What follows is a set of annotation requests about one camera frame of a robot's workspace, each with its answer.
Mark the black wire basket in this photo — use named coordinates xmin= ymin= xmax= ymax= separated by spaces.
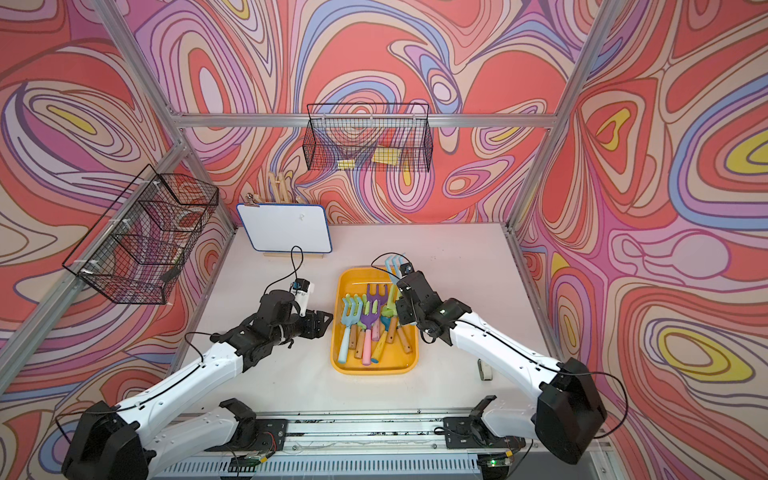
xmin=62 ymin=166 xmax=219 ymax=305
xmin=302 ymin=101 xmax=434 ymax=172

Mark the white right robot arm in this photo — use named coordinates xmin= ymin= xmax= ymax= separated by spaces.
xmin=396 ymin=264 xmax=607 ymax=465

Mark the small white eraser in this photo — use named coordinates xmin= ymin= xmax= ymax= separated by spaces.
xmin=477 ymin=359 xmax=493 ymax=382

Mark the blue framed whiteboard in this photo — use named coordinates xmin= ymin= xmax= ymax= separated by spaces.
xmin=236 ymin=203 xmax=333 ymax=254

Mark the light blue fork rake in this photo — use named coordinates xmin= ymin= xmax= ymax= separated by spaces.
xmin=337 ymin=294 xmax=364 ymax=364

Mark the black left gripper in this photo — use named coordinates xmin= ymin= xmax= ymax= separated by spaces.
xmin=270 ymin=307 xmax=334 ymax=347

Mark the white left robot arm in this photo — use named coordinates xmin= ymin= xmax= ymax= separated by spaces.
xmin=61 ymin=290 xmax=333 ymax=479

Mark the black wire basket back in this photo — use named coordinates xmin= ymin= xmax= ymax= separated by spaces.
xmin=302 ymin=101 xmax=434 ymax=172

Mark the light blue hand rake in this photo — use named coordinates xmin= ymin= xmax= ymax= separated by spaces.
xmin=384 ymin=253 xmax=404 ymax=286

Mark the black wire basket left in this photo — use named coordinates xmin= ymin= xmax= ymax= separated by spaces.
xmin=62 ymin=166 xmax=219 ymax=305

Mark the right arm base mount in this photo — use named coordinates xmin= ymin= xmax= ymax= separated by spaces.
xmin=433 ymin=395 xmax=526 ymax=453

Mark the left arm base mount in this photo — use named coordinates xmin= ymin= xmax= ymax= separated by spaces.
xmin=206 ymin=398 xmax=288 ymax=453

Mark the green circuit board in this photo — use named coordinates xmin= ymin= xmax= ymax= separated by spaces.
xmin=228 ymin=455 xmax=269 ymax=476

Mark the green rake wooden handle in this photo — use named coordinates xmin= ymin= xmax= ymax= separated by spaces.
xmin=381 ymin=285 xmax=412 ymax=354

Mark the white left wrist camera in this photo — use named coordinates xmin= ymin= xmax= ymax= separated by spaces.
xmin=291 ymin=278 xmax=314 ymax=317

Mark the yellow plastic storage tray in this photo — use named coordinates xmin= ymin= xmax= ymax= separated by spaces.
xmin=331 ymin=267 xmax=419 ymax=375

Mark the purple rake pink handle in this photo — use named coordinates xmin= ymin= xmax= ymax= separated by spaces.
xmin=361 ymin=283 xmax=388 ymax=366

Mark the wooden whiteboard stand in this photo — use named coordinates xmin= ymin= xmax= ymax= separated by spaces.
xmin=262 ymin=251 xmax=327 ymax=260

